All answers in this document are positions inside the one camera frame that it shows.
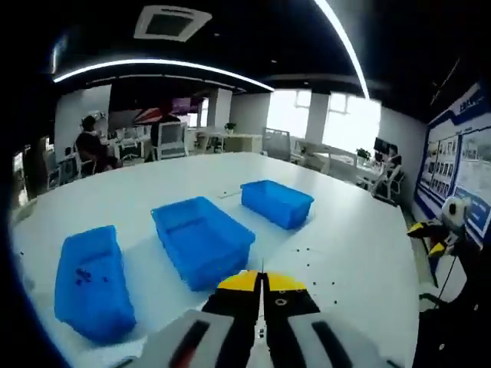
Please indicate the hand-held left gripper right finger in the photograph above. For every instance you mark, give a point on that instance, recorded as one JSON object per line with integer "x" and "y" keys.
{"x": 307, "y": 337}

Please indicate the small potted plant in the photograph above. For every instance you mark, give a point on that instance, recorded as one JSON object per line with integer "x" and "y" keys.
{"x": 230, "y": 127}
{"x": 363, "y": 154}

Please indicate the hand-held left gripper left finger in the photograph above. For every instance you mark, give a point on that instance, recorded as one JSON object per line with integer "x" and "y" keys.
{"x": 215, "y": 337}

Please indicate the blue plastic bin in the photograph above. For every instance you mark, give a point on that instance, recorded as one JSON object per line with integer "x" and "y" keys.
{"x": 280, "y": 209}
{"x": 92, "y": 306}
{"x": 207, "y": 257}

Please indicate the long curved ceiling light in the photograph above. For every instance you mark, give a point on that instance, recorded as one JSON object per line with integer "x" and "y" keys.
{"x": 345, "y": 42}

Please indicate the purple red wall mural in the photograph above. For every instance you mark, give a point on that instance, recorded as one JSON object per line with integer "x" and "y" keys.
{"x": 145, "y": 113}

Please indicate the curved ceiling light strip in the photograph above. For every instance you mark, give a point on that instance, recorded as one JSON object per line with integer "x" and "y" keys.
{"x": 161, "y": 63}

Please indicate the blue white wall display board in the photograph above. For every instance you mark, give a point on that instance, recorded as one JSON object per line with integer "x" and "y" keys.
{"x": 460, "y": 161}

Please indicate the white ceiling air vent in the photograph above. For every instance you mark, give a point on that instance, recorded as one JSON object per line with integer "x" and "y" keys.
{"x": 172, "y": 23}

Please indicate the unsorted small resistors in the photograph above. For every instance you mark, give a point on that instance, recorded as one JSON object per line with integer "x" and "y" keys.
{"x": 307, "y": 264}

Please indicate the white mesh office chair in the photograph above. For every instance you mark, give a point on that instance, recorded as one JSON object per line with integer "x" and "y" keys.
{"x": 172, "y": 140}

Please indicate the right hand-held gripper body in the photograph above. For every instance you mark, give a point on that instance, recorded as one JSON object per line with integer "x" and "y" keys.
{"x": 456, "y": 214}

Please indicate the black desk monitor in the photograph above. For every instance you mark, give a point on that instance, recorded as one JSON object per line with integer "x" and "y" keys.
{"x": 383, "y": 145}

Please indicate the cluster of sorted resistors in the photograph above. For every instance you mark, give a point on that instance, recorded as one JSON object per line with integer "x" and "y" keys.
{"x": 82, "y": 276}

